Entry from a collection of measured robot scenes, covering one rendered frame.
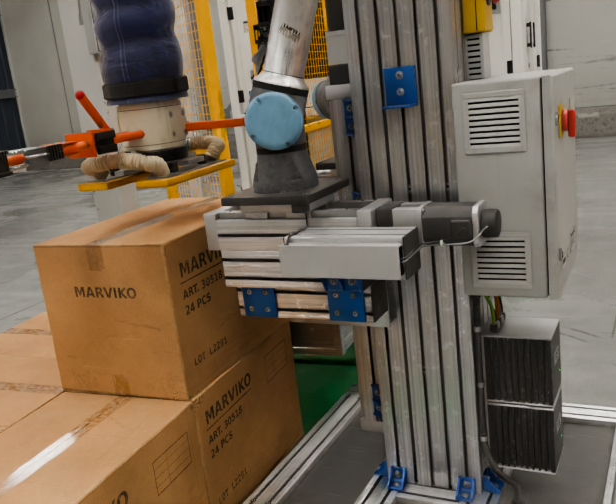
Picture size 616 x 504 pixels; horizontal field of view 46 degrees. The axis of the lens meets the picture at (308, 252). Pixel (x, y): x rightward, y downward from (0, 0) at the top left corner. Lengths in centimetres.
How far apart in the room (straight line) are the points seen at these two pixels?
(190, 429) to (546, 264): 92
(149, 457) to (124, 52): 99
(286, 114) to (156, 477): 86
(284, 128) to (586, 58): 949
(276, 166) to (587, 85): 939
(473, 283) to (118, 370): 91
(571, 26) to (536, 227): 931
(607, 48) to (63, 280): 950
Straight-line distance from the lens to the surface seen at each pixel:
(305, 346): 240
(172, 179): 186
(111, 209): 353
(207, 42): 322
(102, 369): 197
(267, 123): 148
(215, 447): 197
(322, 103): 220
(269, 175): 163
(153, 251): 175
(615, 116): 1071
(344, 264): 146
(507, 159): 160
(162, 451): 176
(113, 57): 198
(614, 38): 1081
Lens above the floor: 129
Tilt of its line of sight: 14 degrees down
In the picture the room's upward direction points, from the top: 7 degrees counter-clockwise
